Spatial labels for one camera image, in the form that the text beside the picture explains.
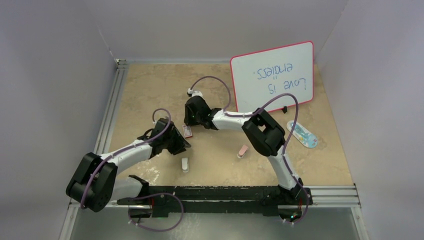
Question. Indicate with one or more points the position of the pink and white stapler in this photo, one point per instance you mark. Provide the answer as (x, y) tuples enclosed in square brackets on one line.
[(242, 152)]

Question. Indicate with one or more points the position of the red staple box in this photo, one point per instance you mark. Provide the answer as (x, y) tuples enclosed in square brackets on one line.
[(187, 132)]

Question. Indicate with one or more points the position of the red-framed whiteboard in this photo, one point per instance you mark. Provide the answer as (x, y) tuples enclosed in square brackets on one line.
[(259, 76)]

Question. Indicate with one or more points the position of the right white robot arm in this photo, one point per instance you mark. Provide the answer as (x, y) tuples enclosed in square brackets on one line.
[(264, 133)]

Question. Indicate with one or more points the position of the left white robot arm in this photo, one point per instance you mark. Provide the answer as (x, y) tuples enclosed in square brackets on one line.
[(93, 183)]

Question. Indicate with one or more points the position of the aluminium frame rail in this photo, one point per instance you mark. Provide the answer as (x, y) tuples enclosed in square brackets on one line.
[(104, 137)]

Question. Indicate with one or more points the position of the blue patterned oval case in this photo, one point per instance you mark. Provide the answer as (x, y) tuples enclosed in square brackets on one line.
[(304, 136)]

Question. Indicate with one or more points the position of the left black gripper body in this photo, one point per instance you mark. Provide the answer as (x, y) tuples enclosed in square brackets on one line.
[(164, 142)]

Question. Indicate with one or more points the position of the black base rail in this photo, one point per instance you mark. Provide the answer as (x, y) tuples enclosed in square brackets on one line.
[(269, 201)]

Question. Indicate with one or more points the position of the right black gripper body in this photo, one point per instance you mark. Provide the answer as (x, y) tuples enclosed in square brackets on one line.
[(192, 119)]

